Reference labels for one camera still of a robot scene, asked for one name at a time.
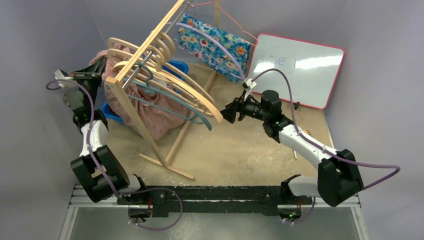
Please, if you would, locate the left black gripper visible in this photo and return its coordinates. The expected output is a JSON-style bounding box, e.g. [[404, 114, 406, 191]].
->
[[70, 57, 109, 110]]

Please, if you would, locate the blue-grey plastic hanger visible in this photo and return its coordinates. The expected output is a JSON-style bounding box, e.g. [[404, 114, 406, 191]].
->
[[127, 63, 213, 131]]

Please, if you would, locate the pink garment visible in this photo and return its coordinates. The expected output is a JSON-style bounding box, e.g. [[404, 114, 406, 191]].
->
[[88, 46, 190, 141]]

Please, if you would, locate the blue floral cloth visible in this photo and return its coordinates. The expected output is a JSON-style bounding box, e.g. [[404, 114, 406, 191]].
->
[[177, 13, 252, 84]]

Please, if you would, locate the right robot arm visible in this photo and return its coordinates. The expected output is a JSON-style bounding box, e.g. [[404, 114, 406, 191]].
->
[[220, 90, 364, 207]]

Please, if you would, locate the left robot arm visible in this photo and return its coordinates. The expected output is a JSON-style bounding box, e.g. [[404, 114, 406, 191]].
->
[[63, 56, 149, 205]]

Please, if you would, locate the wooden clothes rack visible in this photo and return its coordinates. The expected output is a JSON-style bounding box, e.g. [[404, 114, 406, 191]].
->
[[104, 0, 223, 180]]

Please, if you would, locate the orange card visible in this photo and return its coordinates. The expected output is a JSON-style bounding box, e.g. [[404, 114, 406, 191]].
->
[[304, 129, 312, 136]]

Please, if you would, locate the blue plastic bin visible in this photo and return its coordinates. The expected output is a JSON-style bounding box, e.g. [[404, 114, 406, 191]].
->
[[101, 60, 189, 125]]

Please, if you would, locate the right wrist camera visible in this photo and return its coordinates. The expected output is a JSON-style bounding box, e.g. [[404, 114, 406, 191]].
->
[[241, 78, 257, 102]]

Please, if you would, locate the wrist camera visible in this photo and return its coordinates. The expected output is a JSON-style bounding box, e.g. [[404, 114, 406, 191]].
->
[[52, 69, 77, 90], [241, 78, 257, 102]]

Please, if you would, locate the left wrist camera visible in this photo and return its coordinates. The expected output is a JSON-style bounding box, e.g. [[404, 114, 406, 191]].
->
[[52, 69, 77, 90]]

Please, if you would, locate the whiteboard with pink frame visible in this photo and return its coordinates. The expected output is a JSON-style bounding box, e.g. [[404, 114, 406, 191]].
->
[[247, 33, 345, 110]]

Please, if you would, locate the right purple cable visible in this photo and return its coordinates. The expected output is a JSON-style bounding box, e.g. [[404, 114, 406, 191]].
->
[[250, 68, 402, 191]]

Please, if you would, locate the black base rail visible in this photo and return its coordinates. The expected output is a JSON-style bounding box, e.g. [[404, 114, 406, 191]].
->
[[67, 183, 362, 220]]

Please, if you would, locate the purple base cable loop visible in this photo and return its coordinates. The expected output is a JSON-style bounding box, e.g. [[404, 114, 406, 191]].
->
[[117, 187, 184, 232]]

